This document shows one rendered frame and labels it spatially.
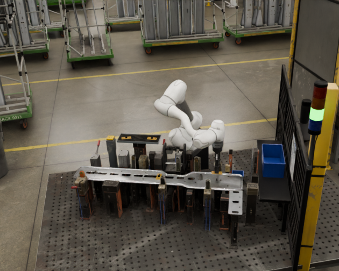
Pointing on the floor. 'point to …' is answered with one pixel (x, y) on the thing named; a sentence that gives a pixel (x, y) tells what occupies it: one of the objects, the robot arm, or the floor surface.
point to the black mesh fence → (293, 225)
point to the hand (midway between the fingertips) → (217, 168)
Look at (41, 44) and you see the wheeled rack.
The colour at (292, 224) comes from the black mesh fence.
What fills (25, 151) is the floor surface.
